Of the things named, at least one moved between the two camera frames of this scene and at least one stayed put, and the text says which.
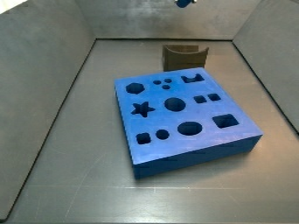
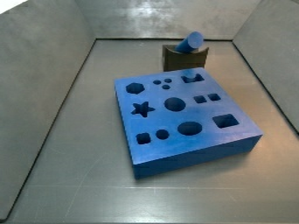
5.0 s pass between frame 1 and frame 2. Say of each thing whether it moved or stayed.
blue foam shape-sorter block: stayed
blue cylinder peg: moved
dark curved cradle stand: stayed
